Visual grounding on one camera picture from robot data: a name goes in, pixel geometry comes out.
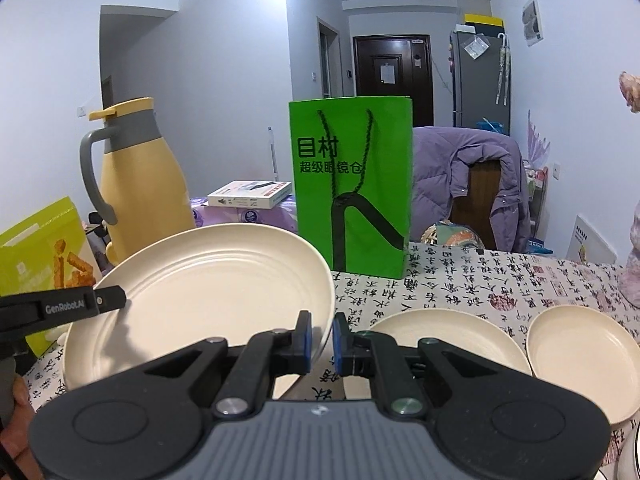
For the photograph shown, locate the white flat box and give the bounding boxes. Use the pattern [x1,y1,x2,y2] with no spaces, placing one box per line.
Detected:
[207,180,293,210]

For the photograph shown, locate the person's left hand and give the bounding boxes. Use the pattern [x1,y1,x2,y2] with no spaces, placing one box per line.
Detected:
[0,376,37,463]

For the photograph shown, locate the patterned seat cushion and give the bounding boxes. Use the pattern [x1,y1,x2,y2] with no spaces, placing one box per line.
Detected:
[417,221,485,252]

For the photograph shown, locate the cream plate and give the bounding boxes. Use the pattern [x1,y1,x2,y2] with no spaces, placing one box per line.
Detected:
[525,305,640,427]
[63,223,336,402]
[367,309,533,376]

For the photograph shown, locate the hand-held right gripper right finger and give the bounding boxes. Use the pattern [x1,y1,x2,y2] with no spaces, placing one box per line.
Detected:
[332,311,531,420]

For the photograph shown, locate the yellow and black box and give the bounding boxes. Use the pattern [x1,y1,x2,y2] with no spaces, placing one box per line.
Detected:
[462,12,505,31]

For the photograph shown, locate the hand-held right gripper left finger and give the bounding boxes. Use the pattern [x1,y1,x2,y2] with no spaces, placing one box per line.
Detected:
[145,310,315,418]

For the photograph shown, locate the wooden chair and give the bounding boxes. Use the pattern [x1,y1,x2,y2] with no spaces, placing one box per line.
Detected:
[450,160,502,238]

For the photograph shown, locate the purple tissue pack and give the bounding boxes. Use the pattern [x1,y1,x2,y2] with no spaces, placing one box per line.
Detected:
[190,195,301,233]

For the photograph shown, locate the grey interior door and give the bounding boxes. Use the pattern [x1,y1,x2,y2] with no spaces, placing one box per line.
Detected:
[316,17,343,98]

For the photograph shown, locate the cluttered side shelf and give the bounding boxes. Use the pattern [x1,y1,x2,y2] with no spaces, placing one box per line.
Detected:
[522,160,543,211]

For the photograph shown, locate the dark entrance door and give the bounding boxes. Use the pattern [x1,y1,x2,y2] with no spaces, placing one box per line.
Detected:
[352,35,432,128]

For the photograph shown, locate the purple wall decal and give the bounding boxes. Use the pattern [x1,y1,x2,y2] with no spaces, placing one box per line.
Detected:
[525,110,551,166]

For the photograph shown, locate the white folded umbrella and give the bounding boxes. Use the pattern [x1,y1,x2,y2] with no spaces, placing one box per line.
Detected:
[495,32,512,106]

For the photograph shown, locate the clear plastic bag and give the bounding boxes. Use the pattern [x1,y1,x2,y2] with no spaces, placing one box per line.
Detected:
[464,35,490,61]

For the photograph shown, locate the grey refrigerator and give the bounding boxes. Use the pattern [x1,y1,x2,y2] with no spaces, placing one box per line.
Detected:
[448,29,512,136]

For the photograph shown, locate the pink ceramic vase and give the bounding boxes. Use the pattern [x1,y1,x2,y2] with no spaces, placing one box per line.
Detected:
[617,210,640,308]

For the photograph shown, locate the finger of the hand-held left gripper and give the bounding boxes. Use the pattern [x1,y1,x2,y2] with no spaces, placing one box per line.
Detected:
[0,285,126,336]

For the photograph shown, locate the purple padded jacket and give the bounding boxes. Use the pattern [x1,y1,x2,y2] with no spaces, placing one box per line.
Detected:
[411,126,532,253]

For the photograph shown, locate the yellow-green snack box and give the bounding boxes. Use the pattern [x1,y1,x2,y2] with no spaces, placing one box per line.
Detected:
[0,196,98,356]

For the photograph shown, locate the white board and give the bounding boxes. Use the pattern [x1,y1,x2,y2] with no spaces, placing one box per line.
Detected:
[569,214,618,264]

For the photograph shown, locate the green paper bag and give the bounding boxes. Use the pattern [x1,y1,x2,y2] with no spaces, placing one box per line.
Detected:
[288,96,414,279]

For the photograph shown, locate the yellow thermos jug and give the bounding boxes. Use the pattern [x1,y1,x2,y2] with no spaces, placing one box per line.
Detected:
[80,97,197,266]

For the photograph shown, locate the dried pink flowers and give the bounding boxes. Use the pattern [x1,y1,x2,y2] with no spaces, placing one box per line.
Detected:
[619,71,640,113]

